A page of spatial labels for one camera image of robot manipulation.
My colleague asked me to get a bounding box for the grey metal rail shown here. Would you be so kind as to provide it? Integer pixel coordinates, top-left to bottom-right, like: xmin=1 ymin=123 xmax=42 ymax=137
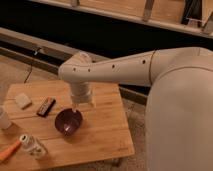
xmin=0 ymin=27 xmax=107 ymax=62

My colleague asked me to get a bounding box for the orange pepper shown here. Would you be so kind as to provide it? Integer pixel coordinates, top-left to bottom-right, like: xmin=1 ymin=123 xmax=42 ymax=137
xmin=0 ymin=140 xmax=21 ymax=163

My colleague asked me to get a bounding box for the wooden shelf with brackets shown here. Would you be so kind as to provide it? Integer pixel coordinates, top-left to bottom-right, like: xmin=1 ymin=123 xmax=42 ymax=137
xmin=31 ymin=0 xmax=213 ymax=40

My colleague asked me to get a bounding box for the dark purple ceramic bowl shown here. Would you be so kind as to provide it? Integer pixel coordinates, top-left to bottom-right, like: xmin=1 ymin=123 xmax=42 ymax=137
xmin=55 ymin=108 xmax=83 ymax=136

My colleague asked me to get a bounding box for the white sponge block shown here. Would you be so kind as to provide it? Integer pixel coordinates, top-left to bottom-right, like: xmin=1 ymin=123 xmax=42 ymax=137
xmin=15 ymin=93 xmax=32 ymax=109

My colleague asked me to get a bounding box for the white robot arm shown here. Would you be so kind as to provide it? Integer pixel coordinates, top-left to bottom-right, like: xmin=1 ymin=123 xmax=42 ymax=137
xmin=58 ymin=47 xmax=213 ymax=171

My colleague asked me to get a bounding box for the white ceramic cup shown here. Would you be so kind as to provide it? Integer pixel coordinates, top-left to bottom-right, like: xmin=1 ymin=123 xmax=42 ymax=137
xmin=0 ymin=106 xmax=12 ymax=129

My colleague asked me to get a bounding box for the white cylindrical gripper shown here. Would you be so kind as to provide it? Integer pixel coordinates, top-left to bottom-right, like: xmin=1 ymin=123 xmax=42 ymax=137
xmin=70 ymin=82 xmax=94 ymax=109

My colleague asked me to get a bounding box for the dark candy bar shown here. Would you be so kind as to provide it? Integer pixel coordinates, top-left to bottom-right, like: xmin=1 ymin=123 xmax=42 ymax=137
xmin=36 ymin=97 xmax=56 ymax=117

